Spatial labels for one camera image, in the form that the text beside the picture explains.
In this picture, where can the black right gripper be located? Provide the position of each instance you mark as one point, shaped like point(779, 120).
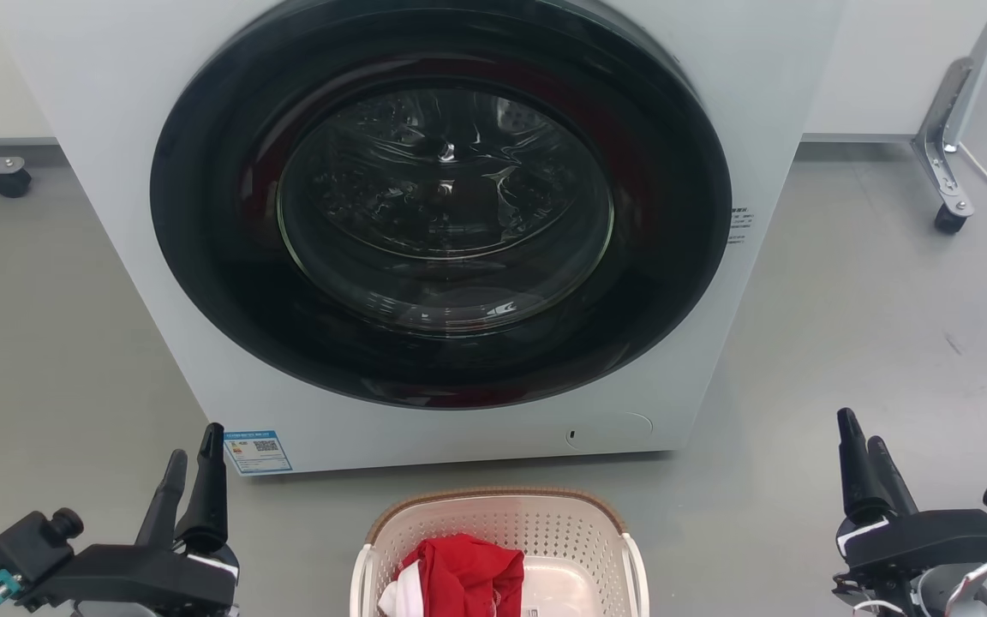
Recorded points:
point(930, 540)

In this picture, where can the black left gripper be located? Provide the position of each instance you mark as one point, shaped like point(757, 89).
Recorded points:
point(134, 578)

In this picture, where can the white perforated laundry basket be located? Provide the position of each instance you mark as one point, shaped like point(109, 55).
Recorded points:
point(502, 518)

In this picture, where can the white printed label sticker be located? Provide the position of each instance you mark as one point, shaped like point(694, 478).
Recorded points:
point(538, 612)

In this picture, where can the blue white energy label sticker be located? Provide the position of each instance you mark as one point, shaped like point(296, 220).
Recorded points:
point(258, 452)

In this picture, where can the white garment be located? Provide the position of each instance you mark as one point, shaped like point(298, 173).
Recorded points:
point(399, 598)

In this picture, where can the round white filter cover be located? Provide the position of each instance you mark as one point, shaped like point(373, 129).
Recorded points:
point(609, 431)

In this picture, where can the red garment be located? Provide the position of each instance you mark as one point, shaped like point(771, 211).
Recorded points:
point(463, 570)

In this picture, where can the black round washer door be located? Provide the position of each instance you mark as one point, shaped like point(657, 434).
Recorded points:
point(202, 223)

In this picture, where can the small printed text sticker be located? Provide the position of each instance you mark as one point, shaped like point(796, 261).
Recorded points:
point(740, 224)

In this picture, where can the tall grey leg with caster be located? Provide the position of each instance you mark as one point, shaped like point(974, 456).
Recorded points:
point(943, 128)

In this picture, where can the white front-load washing machine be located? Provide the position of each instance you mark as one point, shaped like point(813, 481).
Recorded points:
point(99, 103)

